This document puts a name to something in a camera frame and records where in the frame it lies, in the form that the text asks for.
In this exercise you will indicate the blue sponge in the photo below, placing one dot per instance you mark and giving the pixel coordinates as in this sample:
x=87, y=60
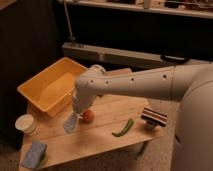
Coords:
x=34, y=155

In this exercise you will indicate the black handle on rail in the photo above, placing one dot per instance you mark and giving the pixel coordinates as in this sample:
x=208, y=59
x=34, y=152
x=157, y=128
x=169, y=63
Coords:
x=174, y=60

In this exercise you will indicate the grey blue towel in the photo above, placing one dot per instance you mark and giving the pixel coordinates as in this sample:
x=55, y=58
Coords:
x=70, y=123

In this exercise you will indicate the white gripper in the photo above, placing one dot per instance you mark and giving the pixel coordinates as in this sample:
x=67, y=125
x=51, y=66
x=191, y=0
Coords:
x=79, y=105

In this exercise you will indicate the small orange ball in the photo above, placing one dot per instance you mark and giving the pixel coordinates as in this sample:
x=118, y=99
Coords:
x=88, y=116

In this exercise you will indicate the green chili pepper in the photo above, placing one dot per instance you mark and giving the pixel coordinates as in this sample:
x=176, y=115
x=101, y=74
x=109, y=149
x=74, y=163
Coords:
x=125, y=129

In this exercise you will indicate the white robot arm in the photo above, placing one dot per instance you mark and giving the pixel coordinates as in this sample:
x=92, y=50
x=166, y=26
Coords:
x=190, y=85

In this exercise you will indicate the grey metal shelf rail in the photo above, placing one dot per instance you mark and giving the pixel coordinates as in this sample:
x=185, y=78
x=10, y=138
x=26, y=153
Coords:
x=120, y=57

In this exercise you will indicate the yellow plastic bin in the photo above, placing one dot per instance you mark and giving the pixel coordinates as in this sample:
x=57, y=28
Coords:
x=51, y=89

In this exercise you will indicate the striped brush block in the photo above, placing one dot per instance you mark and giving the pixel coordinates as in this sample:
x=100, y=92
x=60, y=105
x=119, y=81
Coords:
x=153, y=118

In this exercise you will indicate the white paper cup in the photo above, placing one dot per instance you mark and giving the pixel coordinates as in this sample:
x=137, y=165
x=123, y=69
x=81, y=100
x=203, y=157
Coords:
x=26, y=124

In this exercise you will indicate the wooden table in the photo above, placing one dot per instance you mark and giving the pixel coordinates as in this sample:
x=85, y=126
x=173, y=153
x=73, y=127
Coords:
x=87, y=139

